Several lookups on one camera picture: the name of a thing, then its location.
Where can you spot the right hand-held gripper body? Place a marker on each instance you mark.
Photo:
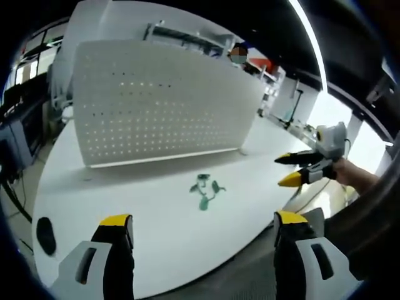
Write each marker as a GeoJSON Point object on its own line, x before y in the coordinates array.
{"type": "Point", "coordinates": [331, 139]}

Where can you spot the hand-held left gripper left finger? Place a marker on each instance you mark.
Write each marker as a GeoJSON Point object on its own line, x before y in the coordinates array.
{"type": "Point", "coordinates": [93, 265]}

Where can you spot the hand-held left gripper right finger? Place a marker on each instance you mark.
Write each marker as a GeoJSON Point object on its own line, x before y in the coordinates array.
{"type": "Point", "coordinates": [312, 262]}

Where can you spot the green hook assembly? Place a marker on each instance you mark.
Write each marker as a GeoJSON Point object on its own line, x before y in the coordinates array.
{"type": "Point", "coordinates": [203, 178]}
{"type": "Point", "coordinates": [217, 187]}
{"type": "Point", "coordinates": [204, 202]}
{"type": "Point", "coordinates": [194, 188]}

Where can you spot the white perforated mounting plate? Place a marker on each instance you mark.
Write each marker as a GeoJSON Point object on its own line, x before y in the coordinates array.
{"type": "Point", "coordinates": [162, 106]}

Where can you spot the person's right hand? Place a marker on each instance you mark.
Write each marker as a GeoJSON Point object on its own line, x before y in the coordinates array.
{"type": "Point", "coordinates": [340, 172]}

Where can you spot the black kick scooter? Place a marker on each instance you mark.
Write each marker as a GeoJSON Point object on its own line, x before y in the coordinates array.
{"type": "Point", "coordinates": [290, 115]}

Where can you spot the person's dark clothing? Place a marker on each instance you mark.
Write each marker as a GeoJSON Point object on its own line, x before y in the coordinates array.
{"type": "Point", "coordinates": [372, 225]}

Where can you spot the long ceiling light strip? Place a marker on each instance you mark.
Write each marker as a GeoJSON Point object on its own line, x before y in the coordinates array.
{"type": "Point", "coordinates": [312, 43]}

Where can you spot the white metal shelf frame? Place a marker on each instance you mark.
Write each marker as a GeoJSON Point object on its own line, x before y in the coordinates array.
{"type": "Point", "coordinates": [187, 34]}

